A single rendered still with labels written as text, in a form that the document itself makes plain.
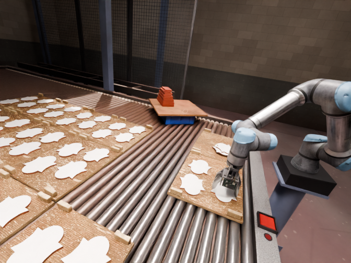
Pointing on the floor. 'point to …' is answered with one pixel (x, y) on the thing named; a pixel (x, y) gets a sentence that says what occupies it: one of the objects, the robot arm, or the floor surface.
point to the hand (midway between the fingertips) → (223, 190)
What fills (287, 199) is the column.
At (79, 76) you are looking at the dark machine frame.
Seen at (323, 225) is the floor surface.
